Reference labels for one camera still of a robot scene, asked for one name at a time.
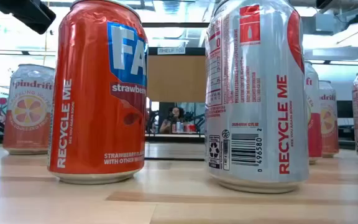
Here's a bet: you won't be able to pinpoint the red Fanta strawberry can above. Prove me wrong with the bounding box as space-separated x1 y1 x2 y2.
47 0 149 185

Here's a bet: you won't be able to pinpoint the black monitor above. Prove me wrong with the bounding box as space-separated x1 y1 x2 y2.
336 100 354 119

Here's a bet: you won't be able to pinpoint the red raspberry Spindrift can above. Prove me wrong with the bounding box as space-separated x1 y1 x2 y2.
304 60 323 165

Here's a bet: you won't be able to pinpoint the person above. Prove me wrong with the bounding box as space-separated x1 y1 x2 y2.
159 106 186 135

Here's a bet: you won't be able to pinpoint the wooden shelf black frame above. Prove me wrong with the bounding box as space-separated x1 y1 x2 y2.
141 21 210 162

